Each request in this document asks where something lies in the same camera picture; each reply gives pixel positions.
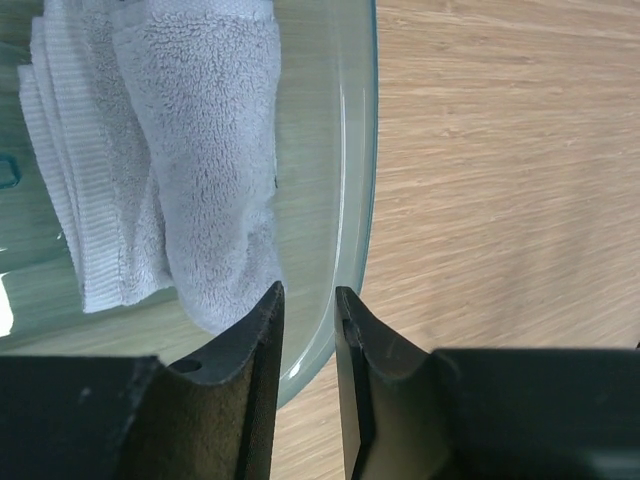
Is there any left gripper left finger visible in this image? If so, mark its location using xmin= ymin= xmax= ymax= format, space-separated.
xmin=1 ymin=283 xmax=285 ymax=479

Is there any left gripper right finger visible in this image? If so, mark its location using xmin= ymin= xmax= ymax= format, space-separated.
xmin=335 ymin=287 xmax=639 ymax=479

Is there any grey panda towel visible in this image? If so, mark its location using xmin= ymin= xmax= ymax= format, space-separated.
xmin=18 ymin=1 xmax=282 ymax=334

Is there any teal plastic container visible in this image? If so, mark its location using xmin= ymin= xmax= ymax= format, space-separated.
xmin=1 ymin=1 xmax=378 ymax=404

